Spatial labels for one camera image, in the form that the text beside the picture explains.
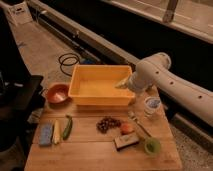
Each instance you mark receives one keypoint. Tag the green cucumber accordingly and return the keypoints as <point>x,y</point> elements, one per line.
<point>68,128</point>

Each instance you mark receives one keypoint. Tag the red bowl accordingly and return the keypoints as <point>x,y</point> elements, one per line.
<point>57,93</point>

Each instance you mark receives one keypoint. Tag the yellow plastic bin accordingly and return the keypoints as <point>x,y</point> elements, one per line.
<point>96,85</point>

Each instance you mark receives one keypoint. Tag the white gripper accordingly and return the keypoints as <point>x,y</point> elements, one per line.
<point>122,84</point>

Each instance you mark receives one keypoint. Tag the blue sponge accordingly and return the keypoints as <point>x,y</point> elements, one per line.
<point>45,136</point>

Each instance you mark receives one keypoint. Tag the black rectangular sponge block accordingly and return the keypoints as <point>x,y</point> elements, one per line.
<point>126,140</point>

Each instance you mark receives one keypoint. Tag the clear glass cup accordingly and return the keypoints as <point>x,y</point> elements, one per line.
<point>151,105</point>

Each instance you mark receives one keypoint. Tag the metal spoon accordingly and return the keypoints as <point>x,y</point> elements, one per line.
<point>135,119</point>

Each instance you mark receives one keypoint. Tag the dark red grape bunch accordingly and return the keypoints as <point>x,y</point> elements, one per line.
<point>107,123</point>

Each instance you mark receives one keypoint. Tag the pale yellow corn piece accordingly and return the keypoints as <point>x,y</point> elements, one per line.
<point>56,134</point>

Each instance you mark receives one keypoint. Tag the white box on floor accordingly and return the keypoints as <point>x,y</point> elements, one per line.
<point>18,14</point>

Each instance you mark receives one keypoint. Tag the green plastic cup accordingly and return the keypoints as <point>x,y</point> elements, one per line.
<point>152,146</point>

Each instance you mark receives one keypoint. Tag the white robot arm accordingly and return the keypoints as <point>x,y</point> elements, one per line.
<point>154,70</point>

